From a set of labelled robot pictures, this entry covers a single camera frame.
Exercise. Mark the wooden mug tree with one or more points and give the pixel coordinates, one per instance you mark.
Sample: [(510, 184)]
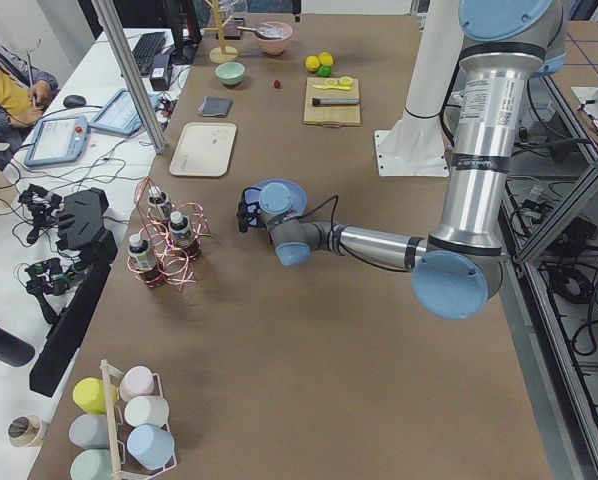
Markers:
[(222, 17)]

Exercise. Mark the mint green bowl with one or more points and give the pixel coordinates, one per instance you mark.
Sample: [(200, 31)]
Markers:
[(230, 73)]

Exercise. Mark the black thermos bottle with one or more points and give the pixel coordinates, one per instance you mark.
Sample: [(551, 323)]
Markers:
[(14, 351)]

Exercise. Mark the light blue cup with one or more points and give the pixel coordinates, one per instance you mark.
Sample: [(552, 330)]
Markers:
[(151, 446)]

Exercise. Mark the black keyboard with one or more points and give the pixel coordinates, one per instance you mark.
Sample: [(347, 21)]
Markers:
[(147, 46)]

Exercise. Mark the black small box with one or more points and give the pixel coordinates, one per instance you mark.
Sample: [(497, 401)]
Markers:
[(161, 72)]

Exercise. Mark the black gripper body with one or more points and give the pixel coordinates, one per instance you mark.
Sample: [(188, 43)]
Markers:
[(253, 219)]

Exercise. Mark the blue round plate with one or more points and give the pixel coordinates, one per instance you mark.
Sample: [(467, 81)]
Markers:
[(276, 196)]

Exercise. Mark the grey cup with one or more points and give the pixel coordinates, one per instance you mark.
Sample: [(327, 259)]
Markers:
[(90, 431)]

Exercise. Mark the yellow cup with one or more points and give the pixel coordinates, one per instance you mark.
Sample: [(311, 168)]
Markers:
[(88, 395)]

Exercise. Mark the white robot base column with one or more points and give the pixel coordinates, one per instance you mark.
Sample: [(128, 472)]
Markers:
[(415, 144)]

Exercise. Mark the pink bowl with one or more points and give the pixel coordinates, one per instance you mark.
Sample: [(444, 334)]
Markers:
[(273, 37)]

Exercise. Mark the dark bottle middle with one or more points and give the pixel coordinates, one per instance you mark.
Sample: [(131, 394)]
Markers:
[(180, 229)]

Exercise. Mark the grey folded cloth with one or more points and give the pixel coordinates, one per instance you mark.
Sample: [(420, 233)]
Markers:
[(215, 107)]

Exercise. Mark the wooden cutting board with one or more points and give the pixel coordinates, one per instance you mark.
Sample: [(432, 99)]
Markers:
[(335, 116)]

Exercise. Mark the dark bottle back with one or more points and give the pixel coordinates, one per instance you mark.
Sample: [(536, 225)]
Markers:
[(160, 203)]

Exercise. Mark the copper wire bottle rack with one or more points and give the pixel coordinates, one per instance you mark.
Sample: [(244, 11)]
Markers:
[(175, 266)]

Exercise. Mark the green lime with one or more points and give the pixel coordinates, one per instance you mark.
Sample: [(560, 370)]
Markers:
[(324, 71)]

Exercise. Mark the tape roll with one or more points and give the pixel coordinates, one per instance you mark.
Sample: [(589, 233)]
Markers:
[(27, 431)]

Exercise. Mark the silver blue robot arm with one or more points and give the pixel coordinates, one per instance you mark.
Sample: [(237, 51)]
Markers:
[(460, 120)]

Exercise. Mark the blue teach pendant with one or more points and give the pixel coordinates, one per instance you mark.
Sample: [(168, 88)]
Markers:
[(57, 141)]

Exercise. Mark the blue tablet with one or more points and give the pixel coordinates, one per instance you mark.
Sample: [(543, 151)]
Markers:
[(118, 116)]

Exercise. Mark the lemon slice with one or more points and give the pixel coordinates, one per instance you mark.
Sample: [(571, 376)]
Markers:
[(345, 81)]

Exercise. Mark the yellow lemon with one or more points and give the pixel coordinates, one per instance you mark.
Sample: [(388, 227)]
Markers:
[(326, 59), (312, 63)]

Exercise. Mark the black handled knife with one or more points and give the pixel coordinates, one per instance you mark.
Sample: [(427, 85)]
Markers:
[(320, 102)]

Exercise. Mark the seated person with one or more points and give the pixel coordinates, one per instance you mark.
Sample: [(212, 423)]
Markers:
[(25, 93)]

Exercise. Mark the yellow peeler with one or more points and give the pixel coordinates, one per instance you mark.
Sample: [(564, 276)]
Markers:
[(332, 87)]

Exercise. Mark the dark bottle front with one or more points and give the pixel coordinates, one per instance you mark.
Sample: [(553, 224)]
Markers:
[(141, 253)]

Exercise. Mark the aluminium frame post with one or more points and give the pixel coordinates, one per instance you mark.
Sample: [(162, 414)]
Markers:
[(110, 22)]

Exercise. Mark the black computer mouse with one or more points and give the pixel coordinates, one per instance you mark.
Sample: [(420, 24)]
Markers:
[(74, 101)]

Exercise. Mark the dark bottle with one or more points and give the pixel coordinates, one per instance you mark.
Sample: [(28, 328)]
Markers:
[(160, 203), (141, 253), (180, 229)]

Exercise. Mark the cream rectangular tray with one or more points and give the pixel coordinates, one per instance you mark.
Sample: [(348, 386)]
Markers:
[(203, 150)]

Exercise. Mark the pink cup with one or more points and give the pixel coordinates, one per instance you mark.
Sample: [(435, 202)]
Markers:
[(137, 381)]

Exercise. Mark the mint green cup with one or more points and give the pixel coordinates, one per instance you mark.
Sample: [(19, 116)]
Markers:
[(92, 464)]

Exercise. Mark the cream cup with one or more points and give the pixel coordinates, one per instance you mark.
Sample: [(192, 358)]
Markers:
[(153, 410)]

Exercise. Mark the black stand device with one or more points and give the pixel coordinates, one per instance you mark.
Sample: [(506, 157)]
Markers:
[(68, 296)]

